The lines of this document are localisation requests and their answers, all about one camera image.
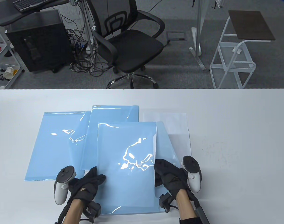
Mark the person's left hand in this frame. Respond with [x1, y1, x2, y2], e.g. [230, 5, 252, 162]
[68, 166, 107, 203]

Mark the person's right hand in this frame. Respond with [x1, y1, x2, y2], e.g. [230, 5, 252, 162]
[154, 159, 192, 198]

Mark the blue plastic snap folder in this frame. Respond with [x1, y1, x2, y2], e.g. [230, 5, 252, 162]
[95, 121, 182, 215]
[80, 105, 139, 170]
[24, 111, 92, 181]

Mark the person's right forearm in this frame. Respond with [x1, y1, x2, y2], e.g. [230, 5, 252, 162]
[176, 189, 199, 220]

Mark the person's left forearm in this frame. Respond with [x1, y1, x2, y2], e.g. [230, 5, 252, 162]
[63, 199, 85, 224]

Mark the grey and white controller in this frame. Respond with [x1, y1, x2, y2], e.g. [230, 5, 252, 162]
[54, 166, 76, 205]
[180, 156, 202, 193]

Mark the black rectangular sensor box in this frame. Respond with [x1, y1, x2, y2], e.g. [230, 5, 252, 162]
[194, 206, 210, 224]

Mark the black mesh office chair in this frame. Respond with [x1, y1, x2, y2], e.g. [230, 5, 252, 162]
[86, 0, 170, 89]

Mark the grey floor outlet box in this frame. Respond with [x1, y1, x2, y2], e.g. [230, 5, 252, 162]
[166, 31, 187, 41]

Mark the white metal desk leg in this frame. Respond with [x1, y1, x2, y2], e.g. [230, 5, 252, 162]
[80, 0, 97, 73]
[188, 0, 206, 70]

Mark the black computer tower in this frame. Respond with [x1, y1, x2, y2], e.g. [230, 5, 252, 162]
[5, 9, 73, 73]

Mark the white side table brown top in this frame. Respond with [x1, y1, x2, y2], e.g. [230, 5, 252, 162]
[210, 10, 276, 89]

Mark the black keyboard desk tray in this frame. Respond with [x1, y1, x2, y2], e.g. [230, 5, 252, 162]
[0, 0, 70, 26]

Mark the black keyboard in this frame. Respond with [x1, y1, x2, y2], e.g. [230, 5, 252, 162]
[13, 0, 56, 12]

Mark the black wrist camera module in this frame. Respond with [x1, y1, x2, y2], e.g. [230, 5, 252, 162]
[158, 193, 177, 213]
[83, 201, 102, 222]

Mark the black forearm strap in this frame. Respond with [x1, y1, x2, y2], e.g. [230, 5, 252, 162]
[179, 217, 202, 224]

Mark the white wire rack cart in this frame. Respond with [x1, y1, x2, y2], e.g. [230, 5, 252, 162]
[0, 21, 25, 90]

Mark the tangle of black cables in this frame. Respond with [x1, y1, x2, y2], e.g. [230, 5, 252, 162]
[66, 0, 114, 77]

